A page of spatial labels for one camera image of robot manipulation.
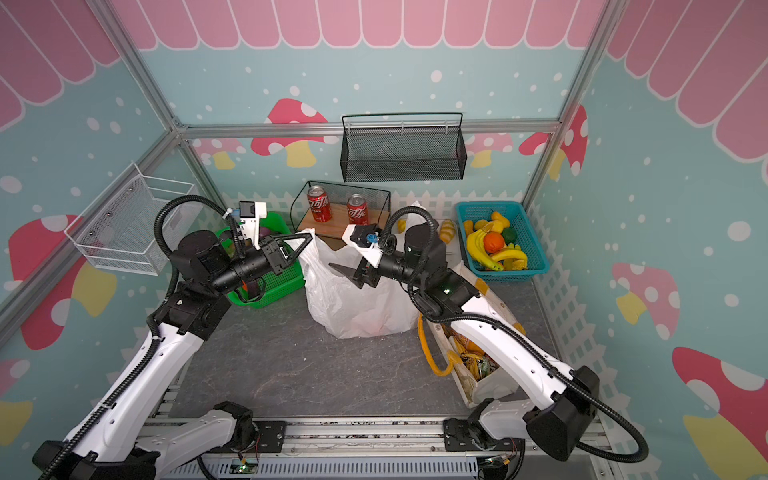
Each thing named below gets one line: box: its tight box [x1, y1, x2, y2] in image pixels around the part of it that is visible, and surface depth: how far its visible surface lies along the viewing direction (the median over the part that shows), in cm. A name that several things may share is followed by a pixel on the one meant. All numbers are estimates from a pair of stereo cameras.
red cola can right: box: [347, 193, 369, 225], surface depth 92 cm
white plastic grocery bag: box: [297, 228, 419, 339], surface depth 75 cm
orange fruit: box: [483, 231, 505, 253], surface depth 107 cm
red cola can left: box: [307, 185, 332, 223], surface depth 96 cm
